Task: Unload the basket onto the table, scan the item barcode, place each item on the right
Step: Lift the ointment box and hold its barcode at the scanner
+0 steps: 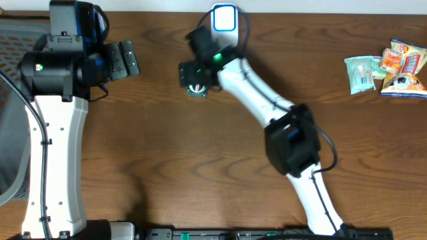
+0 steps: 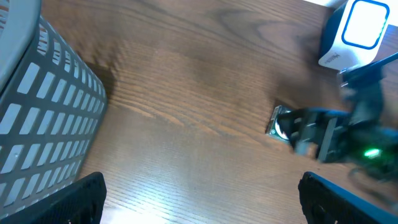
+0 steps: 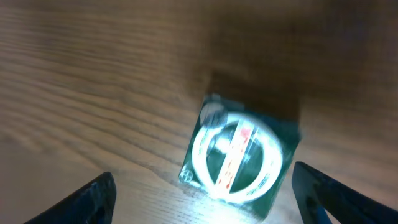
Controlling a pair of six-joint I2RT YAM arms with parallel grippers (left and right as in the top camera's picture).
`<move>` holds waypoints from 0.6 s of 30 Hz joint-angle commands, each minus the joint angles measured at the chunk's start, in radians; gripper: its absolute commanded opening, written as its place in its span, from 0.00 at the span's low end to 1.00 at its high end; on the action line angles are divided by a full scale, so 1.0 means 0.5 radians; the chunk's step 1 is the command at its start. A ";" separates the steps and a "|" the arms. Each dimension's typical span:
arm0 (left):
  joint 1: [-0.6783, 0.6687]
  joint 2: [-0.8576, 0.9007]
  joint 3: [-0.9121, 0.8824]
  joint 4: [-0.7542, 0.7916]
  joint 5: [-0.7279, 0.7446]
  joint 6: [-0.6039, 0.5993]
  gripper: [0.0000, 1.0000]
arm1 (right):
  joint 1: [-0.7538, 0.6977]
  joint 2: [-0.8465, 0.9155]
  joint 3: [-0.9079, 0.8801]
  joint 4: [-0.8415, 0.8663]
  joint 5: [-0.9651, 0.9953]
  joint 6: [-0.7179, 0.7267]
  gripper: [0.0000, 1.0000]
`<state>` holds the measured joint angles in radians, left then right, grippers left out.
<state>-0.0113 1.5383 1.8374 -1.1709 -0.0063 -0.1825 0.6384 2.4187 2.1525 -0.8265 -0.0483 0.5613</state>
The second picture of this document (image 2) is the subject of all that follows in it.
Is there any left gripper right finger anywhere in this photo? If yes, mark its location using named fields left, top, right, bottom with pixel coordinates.
left=298, top=172, right=397, bottom=224

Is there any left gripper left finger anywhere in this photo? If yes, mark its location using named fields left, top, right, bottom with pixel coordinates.
left=1, top=172, right=107, bottom=224

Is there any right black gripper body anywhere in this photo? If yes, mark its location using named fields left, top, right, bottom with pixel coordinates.
left=276, top=54, right=397, bottom=180

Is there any green Zam-Buk box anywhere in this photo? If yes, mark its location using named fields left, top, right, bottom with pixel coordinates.
left=265, top=105, right=291, bottom=143

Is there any white barcode scanner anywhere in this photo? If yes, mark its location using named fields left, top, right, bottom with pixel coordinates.
left=318, top=0, right=394, bottom=70

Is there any grey plastic shopping basket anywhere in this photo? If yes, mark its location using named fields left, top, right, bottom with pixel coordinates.
left=1, top=0, right=108, bottom=218

